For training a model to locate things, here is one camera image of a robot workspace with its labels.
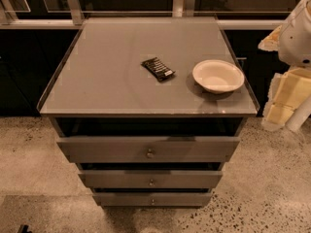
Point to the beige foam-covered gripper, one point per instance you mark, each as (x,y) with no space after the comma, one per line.
(295,38)

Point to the grey top drawer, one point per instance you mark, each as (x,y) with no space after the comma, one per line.
(148,149)

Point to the grey drawer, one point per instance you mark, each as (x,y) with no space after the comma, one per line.
(152,199)
(150,178)
(148,149)

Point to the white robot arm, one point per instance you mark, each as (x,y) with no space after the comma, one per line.
(300,16)

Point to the grey middle drawer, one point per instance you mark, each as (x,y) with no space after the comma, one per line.
(150,178)

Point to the grey bottom drawer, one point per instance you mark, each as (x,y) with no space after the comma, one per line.
(152,199)

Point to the white paper bowl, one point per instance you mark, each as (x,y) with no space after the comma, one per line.
(217,76)

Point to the black snack bar wrapper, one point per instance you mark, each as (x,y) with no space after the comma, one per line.
(158,69)

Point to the metal window railing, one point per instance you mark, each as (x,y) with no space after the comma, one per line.
(230,14)

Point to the small black floor object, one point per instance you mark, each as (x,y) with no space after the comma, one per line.
(23,229)

